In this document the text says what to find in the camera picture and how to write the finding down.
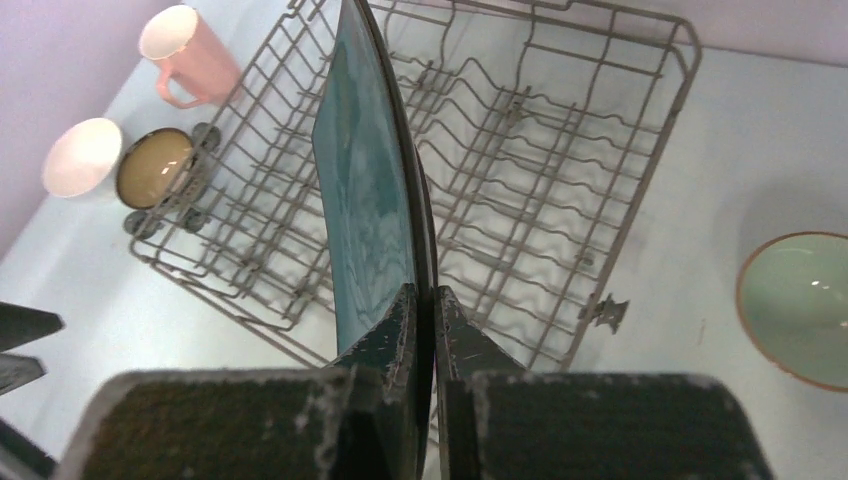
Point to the white bowl left side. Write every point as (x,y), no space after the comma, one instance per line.
(82,163)

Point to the brown dotted bowl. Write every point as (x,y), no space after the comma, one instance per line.
(153,167)

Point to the green ceramic bowl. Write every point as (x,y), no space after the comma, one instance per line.
(791,300)

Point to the teal square plate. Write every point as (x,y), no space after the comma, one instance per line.
(381,240)

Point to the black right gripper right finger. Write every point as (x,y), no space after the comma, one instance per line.
(498,420)

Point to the grey wire dish rack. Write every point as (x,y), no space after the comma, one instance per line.
(539,125)

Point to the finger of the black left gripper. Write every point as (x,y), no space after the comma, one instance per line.
(17,371)
(21,325)

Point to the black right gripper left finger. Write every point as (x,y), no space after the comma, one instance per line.
(353,419)

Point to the pink mug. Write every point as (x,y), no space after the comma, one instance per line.
(195,67)

